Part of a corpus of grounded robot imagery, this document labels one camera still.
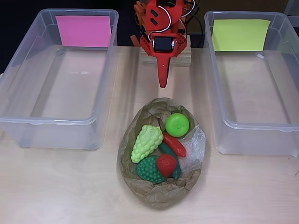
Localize red toy strawberry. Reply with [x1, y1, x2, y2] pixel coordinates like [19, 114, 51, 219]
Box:
[156, 154, 177, 178]

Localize pink paper note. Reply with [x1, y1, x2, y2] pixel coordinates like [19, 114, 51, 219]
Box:
[55, 15, 112, 48]

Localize clear plastic bin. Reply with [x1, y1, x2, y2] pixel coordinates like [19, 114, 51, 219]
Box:
[0, 8, 120, 151]
[203, 10, 299, 156]

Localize dark green toy cucumber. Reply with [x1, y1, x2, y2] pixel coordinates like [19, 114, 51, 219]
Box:
[158, 141, 182, 180]

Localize grey furniture frame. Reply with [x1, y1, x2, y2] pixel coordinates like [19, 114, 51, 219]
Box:
[284, 0, 299, 17]

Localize wooden base block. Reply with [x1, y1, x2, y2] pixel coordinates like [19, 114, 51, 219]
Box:
[141, 35, 192, 68]

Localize bright green toy apple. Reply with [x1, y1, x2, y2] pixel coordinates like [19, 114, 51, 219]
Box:
[165, 112, 190, 138]

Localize light green toy grapes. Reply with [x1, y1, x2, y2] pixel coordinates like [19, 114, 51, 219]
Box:
[130, 125, 164, 163]

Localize red toy chili pepper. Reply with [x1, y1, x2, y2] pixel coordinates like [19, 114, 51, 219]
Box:
[162, 131, 187, 158]

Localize yellow paper note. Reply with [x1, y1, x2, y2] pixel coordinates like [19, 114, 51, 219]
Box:
[211, 19, 271, 52]

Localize orange printed clamp part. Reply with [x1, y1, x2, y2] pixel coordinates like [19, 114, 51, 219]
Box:
[129, 0, 150, 47]

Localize dark green bumpy toy broccoli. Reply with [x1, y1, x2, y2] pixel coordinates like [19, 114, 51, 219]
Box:
[136, 155, 167, 184]

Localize black power cable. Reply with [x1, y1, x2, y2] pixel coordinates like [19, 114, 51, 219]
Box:
[188, 13, 204, 37]

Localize crumpled brown paper bag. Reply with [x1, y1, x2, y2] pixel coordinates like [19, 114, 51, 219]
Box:
[116, 97, 207, 210]

